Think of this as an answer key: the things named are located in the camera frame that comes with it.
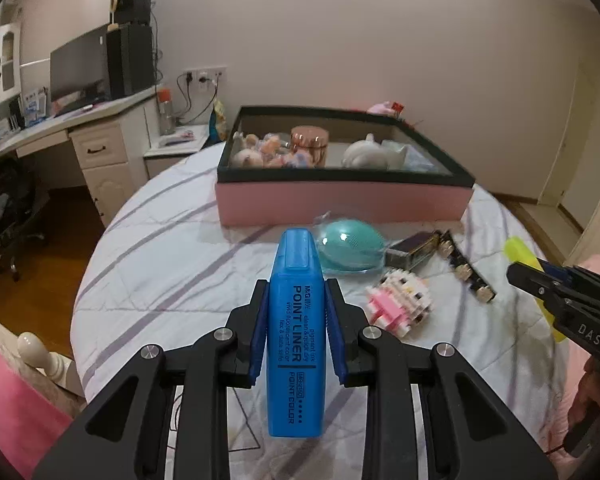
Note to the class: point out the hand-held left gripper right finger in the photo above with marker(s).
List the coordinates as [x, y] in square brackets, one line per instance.
[336, 330]

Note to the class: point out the black office chair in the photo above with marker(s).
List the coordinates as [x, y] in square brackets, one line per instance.
[10, 210]

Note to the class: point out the pink blanket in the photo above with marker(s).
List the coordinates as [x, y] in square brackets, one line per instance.
[10, 410]

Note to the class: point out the teal brush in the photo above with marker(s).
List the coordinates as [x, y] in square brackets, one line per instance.
[350, 245]

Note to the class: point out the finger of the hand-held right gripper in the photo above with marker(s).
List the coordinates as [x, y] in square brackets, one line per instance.
[595, 282]
[535, 282]

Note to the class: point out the blue boxes on desk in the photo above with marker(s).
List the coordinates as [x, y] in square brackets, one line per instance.
[35, 105]

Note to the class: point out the white nightstand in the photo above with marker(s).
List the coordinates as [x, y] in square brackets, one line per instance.
[175, 152]

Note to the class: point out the white door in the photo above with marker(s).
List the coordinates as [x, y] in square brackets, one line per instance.
[567, 135]

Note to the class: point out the rose gold jar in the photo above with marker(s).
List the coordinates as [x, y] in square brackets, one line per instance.
[310, 145]

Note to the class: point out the black computer tower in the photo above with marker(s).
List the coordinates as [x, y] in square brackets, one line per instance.
[130, 60]

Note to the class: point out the blue highlighter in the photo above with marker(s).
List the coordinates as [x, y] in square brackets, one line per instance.
[295, 310]

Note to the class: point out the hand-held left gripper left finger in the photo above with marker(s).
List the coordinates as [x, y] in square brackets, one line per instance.
[257, 330]

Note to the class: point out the snack bag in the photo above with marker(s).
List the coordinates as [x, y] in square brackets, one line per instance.
[218, 120]

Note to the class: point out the white bed post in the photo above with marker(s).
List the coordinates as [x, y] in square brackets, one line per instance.
[40, 355]

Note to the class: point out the yellow highlighter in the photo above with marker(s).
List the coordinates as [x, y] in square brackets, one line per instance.
[520, 252]

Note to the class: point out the pink storage box black rim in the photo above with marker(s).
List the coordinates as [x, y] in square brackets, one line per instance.
[330, 205]

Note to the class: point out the small dark box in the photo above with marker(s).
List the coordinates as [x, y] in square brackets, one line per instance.
[412, 252]

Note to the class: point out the orange-capped bottle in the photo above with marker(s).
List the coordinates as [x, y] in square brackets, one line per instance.
[166, 112]

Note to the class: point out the small doll figurine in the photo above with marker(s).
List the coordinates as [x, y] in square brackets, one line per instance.
[297, 160]
[245, 152]
[275, 147]

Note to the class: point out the white wall cabinet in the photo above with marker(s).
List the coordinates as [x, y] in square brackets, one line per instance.
[0, 70]

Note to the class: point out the pink block toy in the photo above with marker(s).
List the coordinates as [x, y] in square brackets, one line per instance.
[397, 300]

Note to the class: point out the white desk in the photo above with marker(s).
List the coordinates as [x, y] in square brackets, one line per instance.
[100, 150]

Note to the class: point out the wall power outlet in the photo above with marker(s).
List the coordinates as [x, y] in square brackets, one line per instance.
[205, 75]

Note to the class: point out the black strip with metal studs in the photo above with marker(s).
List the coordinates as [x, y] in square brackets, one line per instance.
[462, 267]

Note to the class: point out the black monitor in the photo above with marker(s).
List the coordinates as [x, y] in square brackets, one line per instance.
[77, 70]

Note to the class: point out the black speaker box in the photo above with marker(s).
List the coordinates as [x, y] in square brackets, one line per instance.
[134, 7]

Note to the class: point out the pink plush toy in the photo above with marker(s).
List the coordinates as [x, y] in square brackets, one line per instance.
[382, 108]

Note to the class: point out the black keyboard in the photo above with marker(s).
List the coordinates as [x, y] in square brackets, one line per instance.
[80, 105]

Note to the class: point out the person's right hand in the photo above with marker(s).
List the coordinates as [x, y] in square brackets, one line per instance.
[597, 395]

